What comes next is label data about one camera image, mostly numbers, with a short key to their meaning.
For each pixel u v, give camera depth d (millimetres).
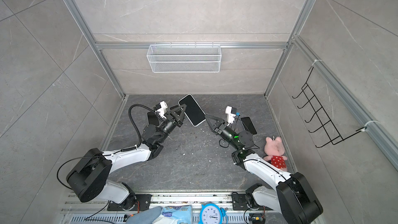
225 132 636
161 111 700
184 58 1009
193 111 683
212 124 662
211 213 688
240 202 730
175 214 651
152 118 1018
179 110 708
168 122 659
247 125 1066
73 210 730
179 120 660
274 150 847
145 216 675
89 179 428
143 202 734
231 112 668
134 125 646
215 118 660
